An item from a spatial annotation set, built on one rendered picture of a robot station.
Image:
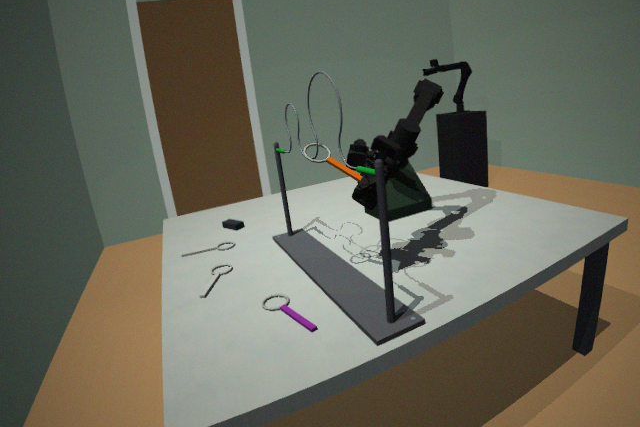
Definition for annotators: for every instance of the purple handle with grey loop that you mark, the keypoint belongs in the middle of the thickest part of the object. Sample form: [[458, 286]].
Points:
[[294, 315]]

